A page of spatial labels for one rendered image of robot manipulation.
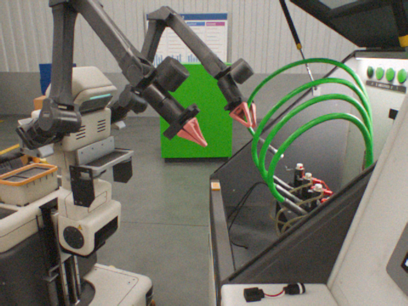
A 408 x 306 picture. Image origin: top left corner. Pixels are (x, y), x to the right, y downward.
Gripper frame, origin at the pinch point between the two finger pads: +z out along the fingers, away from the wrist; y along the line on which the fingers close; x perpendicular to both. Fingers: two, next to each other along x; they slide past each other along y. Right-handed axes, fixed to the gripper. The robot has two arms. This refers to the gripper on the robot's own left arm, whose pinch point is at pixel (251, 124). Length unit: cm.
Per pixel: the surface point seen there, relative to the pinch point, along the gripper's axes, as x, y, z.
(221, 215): 20.1, -10.2, 21.1
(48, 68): 415, 211, -475
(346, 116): -29.1, -19.9, 21.4
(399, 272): -25, -37, 49
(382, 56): -40.1, 17.6, 3.7
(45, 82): 438, 209, -457
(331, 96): -28.1, -15.1, 14.3
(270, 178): -9.9, -27.1, 24.4
